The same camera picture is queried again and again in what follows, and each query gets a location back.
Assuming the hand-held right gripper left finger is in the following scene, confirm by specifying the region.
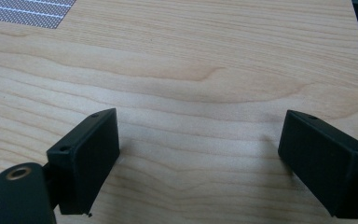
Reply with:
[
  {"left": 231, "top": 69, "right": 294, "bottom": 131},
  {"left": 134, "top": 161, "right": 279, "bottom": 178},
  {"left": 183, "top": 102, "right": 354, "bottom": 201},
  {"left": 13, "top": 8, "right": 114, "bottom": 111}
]
[{"left": 46, "top": 107, "right": 121, "bottom": 217}]

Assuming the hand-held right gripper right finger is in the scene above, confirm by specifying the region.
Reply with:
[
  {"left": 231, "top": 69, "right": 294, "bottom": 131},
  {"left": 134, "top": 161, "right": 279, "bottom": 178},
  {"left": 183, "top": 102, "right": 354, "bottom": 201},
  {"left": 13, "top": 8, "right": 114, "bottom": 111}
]
[{"left": 277, "top": 109, "right": 358, "bottom": 219}]

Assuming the grey checked cloth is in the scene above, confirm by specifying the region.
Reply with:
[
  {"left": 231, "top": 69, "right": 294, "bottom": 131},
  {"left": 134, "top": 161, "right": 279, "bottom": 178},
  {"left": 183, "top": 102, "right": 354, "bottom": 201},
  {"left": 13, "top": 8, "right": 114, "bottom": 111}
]
[{"left": 0, "top": 0, "right": 77, "bottom": 30}]

